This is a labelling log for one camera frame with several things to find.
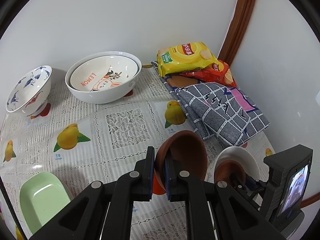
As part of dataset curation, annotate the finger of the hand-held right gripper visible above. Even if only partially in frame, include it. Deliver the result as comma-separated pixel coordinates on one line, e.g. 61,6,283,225
246,175,267,198
231,176,250,193

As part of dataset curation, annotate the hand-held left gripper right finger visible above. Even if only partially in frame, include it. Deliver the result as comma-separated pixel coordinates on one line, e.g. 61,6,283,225
163,154,288,240

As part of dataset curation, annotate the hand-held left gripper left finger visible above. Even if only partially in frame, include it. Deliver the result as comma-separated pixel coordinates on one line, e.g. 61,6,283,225
29,146,156,240

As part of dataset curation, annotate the small brown bowl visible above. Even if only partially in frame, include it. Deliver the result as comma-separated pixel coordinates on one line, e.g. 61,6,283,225
155,130,208,195
214,160,247,188

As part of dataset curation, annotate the plain white bowl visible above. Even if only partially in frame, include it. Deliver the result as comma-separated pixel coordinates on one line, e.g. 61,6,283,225
205,146,259,183

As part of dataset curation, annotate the brown wooden baseboard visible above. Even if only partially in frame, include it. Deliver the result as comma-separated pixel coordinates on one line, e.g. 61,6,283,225
300,191,317,209

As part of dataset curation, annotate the fruit print tablecloth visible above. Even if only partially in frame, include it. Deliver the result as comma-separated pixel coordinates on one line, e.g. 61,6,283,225
0,65,278,240

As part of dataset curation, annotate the grey checked cloth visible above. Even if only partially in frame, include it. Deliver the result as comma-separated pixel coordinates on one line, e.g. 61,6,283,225
151,61,270,147

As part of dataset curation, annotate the large white bowl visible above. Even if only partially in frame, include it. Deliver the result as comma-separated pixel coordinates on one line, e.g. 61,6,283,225
65,51,142,104

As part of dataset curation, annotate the green plastic plate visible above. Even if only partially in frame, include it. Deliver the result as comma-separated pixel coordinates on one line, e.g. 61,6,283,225
19,172,72,235

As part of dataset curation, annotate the white bowl with rabbit print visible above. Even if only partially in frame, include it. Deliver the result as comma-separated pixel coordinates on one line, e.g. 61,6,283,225
69,56,139,92

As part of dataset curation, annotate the red chips bag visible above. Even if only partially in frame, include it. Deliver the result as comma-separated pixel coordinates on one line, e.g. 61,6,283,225
179,59,237,88

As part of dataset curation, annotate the yellow chips bag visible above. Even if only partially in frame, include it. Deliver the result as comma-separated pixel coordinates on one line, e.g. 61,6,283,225
157,42,218,78

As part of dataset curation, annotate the blue bird print bowl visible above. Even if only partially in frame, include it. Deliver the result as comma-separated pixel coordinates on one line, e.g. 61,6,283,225
5,65,52,117

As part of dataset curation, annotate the brown wooden door frame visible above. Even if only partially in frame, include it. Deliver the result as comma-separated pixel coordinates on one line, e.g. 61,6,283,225
217,0,259,68

